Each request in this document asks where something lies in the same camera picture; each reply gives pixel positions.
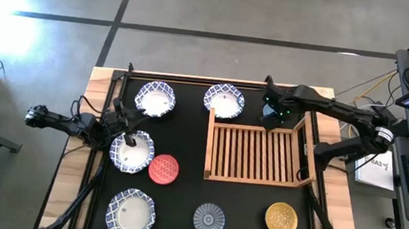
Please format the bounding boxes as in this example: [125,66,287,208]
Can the white paper sheet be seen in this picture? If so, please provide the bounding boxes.
[353,146,400,192]

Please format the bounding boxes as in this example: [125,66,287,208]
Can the wooden slatted shelf rack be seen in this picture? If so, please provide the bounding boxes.
[202,102,323,192]

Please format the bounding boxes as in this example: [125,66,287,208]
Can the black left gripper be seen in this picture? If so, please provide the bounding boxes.
[101,96,151,150]

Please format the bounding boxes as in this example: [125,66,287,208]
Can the blue white patterned paper bowl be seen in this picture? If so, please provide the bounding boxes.
[132,79,178,120]
[202,81,248,121]
[104,185,160,229]
[107,126,157,177]

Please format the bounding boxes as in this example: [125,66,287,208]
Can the grey blue patterned plate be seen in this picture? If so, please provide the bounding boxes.
[191,201,228,229]

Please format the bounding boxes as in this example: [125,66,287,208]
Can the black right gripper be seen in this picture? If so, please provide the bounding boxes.
[260,82,301,135]

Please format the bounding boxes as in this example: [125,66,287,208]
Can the yellow cable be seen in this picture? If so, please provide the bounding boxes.
[336,65,399,111]

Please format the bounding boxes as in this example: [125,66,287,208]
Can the yellow patterned ceramic bowl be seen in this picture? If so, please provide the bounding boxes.
[263,200,300,229]

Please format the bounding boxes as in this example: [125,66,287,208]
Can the red patterned ceramic bowl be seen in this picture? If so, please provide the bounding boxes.
[146,152,182,187]

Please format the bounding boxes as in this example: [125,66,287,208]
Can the black table mat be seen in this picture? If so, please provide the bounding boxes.
[101,74,327,229]

